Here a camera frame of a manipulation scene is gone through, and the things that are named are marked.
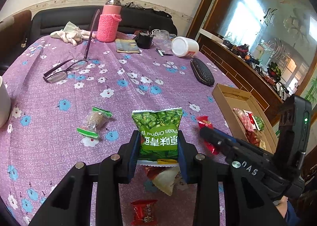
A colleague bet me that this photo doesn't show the black-framed eyeglasses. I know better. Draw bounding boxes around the black-framed eyeglasses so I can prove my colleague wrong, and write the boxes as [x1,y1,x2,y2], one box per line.
[43,8,101,84]

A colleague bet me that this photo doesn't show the black small container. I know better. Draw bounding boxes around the black small container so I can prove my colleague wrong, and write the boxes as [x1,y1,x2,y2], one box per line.
[134,28,154,49]

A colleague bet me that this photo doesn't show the pink thermos bottle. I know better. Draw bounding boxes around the pink thermos bottle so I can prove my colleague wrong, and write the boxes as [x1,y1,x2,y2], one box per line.
[97,0,121,43]

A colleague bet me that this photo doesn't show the green peas snack bag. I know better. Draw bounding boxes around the green peas snack bag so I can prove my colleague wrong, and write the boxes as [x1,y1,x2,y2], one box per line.
[132,107,183,165]

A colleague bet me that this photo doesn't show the pink red snack packet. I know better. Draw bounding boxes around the pink red snack packet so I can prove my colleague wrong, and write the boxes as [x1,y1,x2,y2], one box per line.
[233,108,254,131]

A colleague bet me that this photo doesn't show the black glasses case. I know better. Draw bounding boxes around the black glasses case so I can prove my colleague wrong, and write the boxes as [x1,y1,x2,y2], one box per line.
[190,58,215,87]

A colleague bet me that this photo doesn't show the beige cloth gloves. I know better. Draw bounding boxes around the beige cloth gloves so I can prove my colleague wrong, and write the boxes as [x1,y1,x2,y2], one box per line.
[50,21,96,47]

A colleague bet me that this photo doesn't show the purple floral tablecloth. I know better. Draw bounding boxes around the purple floral tablecloth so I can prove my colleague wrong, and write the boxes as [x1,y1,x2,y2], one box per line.
[1,36,230,225]

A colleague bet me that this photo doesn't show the red white snack packet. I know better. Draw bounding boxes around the red white snack packet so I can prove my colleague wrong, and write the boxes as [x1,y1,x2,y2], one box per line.
[145,166,180,196]

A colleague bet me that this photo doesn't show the cardboard snack box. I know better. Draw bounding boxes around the cardboard snack box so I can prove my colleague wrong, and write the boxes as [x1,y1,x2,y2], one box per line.
[212,84,278,154]

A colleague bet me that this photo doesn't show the white plastic jar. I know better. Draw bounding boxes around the white plastic jar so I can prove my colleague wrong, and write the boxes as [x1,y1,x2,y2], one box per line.
[171,36,199,57]

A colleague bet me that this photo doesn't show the black sofa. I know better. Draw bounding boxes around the black sofa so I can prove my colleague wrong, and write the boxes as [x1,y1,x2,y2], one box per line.
[1,6,177,75]

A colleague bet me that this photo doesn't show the small black lighter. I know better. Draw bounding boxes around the small black lighter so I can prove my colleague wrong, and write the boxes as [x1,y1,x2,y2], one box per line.
[156,48,173,57]

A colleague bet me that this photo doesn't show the person's hand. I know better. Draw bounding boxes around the person's hand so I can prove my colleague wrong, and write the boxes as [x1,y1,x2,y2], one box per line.
[276,196,288,218]

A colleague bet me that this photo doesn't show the brown chair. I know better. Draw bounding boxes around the brown chair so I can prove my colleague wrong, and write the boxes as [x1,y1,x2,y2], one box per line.
[1,10,32,66]

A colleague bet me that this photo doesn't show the wooden cabinet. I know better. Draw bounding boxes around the wooden cabinet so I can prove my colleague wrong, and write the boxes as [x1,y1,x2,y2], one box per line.
[187,0,316,125]

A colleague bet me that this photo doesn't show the dark red snack bag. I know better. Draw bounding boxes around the dark red snack bag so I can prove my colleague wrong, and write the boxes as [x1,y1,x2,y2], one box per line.
[245,130,262,147]

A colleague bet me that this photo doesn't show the clutter on cabinet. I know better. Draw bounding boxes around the clutter on cabinet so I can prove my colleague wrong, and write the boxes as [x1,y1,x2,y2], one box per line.
[222,39,290,101]

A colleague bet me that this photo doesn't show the green white snack packet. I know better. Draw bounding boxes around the green white snack packet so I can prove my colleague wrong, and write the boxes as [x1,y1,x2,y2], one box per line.
[254,116,264,131]

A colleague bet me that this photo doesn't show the clear glass jar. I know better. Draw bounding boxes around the clear glass jar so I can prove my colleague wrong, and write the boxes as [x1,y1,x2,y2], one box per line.
[152,29,177,52]

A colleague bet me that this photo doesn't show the small notebook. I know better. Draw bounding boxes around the small notebook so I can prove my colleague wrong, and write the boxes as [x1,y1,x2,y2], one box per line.
[115,38,140,53]

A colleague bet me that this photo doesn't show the red candy bottom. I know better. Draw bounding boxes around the red candy bottom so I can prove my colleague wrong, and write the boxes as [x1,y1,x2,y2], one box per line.
[131,199,158,225]

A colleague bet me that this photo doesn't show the white paper cup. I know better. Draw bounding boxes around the white paper cup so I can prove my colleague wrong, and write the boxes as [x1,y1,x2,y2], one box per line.
[0,76,11,127]

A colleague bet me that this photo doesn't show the green-ended clear candy pack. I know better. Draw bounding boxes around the green-ended clear candy pack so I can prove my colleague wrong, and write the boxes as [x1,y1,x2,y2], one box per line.
[76,106,113,139]

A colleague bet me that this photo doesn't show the glass partition with flowers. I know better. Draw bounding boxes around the glass partition with flowers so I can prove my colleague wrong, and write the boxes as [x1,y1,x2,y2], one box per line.
[217,0,316,93]

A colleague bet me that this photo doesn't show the red candy wrapper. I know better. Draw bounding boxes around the red candy wrapper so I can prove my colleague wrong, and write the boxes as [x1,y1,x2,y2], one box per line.
[196,116,219,155]

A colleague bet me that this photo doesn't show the black handheld camera device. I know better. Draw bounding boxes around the black handheld camera device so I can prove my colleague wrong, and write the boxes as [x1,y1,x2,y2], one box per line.
[272,94,312,181]

